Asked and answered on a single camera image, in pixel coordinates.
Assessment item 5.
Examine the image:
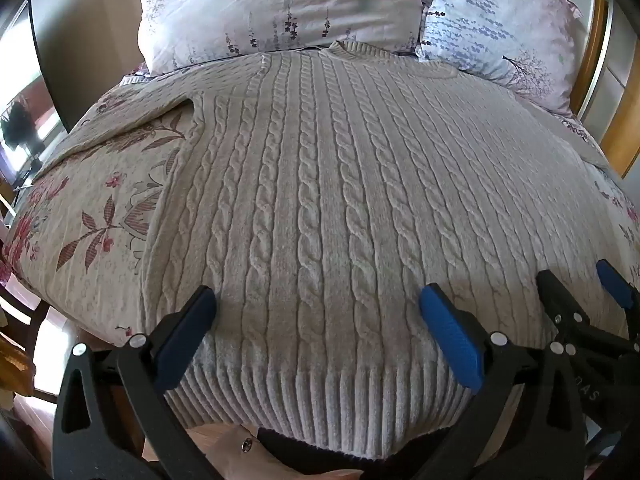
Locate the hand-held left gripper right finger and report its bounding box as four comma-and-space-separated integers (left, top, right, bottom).
415, 282, 588, 480

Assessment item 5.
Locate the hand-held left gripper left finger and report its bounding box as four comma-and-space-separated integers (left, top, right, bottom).
52, 285, 221, 480

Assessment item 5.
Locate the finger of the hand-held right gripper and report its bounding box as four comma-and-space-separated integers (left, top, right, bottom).
536, 269, 626, 356
596, 259, 640, 313

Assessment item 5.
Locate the beige cable-knit sweater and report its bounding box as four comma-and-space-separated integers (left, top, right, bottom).
70, 40, 626, 461

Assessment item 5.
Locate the person's beige garment with snap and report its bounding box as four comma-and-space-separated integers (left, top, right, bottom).
187, 417, 351, 480

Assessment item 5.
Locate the floral bedspread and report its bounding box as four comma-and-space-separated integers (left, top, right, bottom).
0, 60, 640, 351

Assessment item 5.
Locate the wooden chair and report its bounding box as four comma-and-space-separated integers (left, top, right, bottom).
0, 260, 56, 403

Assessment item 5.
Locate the person's dark garment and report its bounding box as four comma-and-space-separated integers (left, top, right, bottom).
252, 425, 431, 480

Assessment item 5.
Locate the wooden headboard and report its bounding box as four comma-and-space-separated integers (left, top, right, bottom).
570, 0, 640, 177

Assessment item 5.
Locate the blue floral pillow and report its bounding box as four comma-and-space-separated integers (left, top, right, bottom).
415, 0, 583, 113

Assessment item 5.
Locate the pink floral pillow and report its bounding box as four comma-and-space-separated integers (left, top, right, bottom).
132, 0, 436, 78

